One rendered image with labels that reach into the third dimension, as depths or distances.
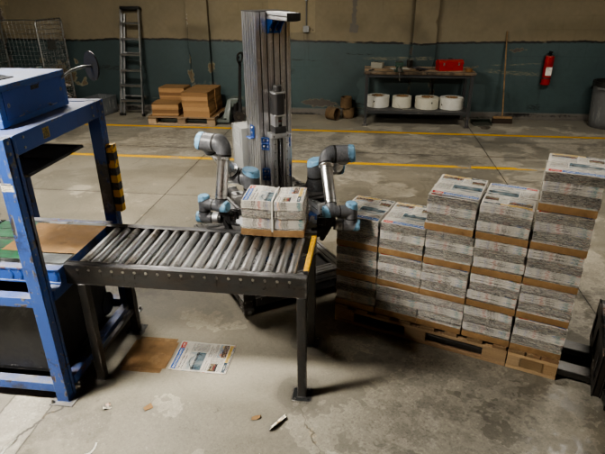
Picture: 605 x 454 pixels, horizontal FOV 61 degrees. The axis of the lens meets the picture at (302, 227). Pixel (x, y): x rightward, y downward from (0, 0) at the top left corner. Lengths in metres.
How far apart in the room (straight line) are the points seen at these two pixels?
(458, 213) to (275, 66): 1.54
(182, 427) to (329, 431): 0.80
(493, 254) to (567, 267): 0.39
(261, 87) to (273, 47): 0.27
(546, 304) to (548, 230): 0.46
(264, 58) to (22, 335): 2.23
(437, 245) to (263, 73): 1.59
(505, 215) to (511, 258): 0.26
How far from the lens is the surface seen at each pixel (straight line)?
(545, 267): 3.21
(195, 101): 9.20
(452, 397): 3.28
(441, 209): 3.15
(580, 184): 3.02
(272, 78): 3.62
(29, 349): 3.42
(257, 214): 3.07
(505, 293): 3.31
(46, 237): 3.49
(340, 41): 9.69
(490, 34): 9.87
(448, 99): 9.25
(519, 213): 3.08
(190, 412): 3.15
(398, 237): 3.29
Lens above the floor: 2.17
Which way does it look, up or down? 25 degrees down
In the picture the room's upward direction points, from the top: straight up
